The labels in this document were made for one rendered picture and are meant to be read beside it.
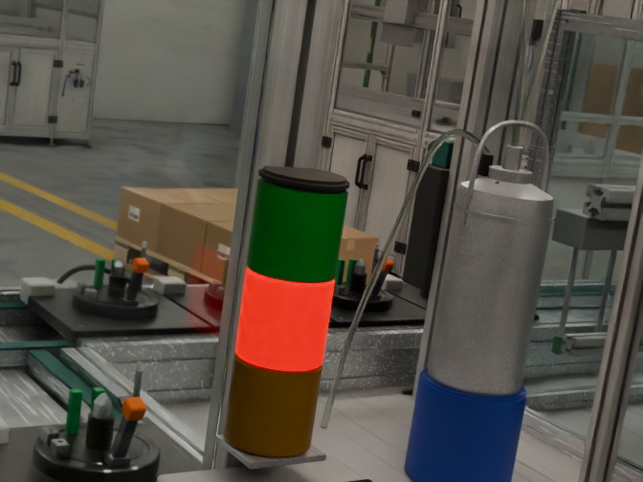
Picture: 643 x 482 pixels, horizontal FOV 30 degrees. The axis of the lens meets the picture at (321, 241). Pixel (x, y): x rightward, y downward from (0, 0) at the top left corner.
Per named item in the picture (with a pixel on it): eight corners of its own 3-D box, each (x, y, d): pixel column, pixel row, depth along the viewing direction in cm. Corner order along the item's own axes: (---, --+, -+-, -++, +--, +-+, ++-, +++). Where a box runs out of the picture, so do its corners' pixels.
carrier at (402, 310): (442, 328, 223) (453, 263, 221) (336, 333, 210) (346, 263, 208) (367, 293, 243) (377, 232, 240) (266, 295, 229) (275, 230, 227)
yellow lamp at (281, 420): (326, 453, 68) (340, 371, 67) (251, 461, 65) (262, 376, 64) (281, 421, 72) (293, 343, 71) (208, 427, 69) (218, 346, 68)
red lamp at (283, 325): (340, 369, 67) (352, 284, 66) (263, 374, 64) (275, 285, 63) (293, 341, 71) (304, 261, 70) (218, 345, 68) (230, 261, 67)
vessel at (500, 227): (543, 394, 171) (591, 131, 163) (467, 401, 163) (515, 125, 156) (478, 362, 182) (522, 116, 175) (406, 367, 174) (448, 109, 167)
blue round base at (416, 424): (532, 494, 173) (550, 396, 171) (449, 507, 165) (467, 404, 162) (463, 453, 186) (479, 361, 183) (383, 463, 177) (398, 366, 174)
